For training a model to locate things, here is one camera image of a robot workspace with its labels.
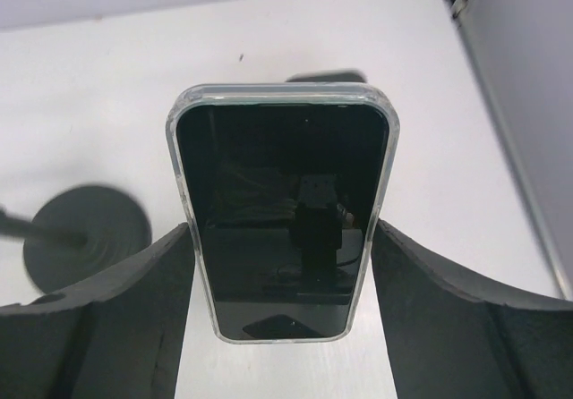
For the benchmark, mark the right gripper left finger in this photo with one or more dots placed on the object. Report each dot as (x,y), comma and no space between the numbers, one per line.
(117,334)

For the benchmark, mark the phone with clear case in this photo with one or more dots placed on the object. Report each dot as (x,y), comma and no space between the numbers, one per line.
(282,186)

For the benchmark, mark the right aluminium frame post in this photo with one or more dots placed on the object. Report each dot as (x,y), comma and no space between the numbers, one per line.
(521,51)

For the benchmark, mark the brown base phone stand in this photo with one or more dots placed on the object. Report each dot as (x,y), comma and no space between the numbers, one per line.
(345,75)

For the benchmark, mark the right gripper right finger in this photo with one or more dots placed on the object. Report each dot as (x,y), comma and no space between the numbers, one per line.
(453,333)

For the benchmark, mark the black clamp phone stand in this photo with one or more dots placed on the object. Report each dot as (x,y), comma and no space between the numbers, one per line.
(77,234)

